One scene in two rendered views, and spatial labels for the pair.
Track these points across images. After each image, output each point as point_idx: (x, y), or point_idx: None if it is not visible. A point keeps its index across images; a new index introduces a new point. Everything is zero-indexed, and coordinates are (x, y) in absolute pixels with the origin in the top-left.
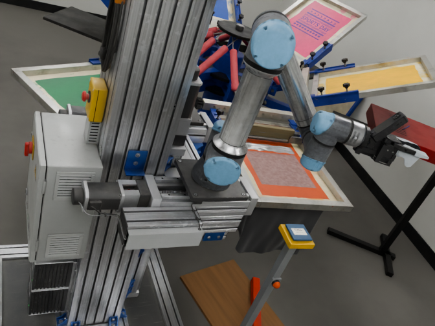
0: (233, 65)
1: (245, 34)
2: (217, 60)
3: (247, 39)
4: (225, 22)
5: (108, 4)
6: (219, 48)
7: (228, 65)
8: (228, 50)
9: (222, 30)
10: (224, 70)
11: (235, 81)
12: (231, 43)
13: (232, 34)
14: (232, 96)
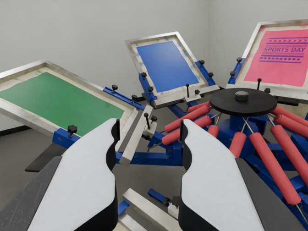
0: (270, 161)
1: (257, 104)
2: (225, 145)
3: (269, 110)
4: (217, 96)
5: (67, 145)
6: (221, 129)
7: (244, 148)
8: (236, 128)
9: (225, 113)
10: (240, 154)
11: (290, 189)
12: (245, 125)
13: (245, 114)
14: (287, 204)
